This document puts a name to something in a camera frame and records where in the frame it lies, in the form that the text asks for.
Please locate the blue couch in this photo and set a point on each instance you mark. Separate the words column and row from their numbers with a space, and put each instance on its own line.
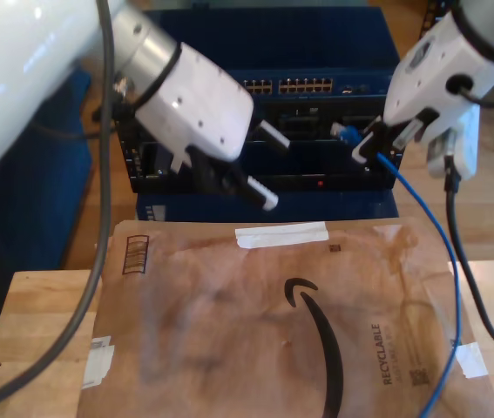
column 20, row 239

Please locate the long white tape strip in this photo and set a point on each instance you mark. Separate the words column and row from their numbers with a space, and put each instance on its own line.
column 281, row 235

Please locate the blue network switch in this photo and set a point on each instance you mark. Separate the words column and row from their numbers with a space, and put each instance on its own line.
column 307, row 43

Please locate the brown packing paper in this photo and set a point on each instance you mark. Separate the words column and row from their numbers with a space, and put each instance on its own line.
column 229, row 348

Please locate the white paper label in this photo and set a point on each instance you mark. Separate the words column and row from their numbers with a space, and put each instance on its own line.
column 100, row 366

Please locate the small white tape piece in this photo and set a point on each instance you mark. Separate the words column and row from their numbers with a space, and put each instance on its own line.
column 471, row 361

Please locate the dark blue base box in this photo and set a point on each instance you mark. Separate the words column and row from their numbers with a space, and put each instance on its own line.
column 316, row 206

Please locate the black rack server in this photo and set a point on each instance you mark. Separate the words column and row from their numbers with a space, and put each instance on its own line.
column 307, row 117

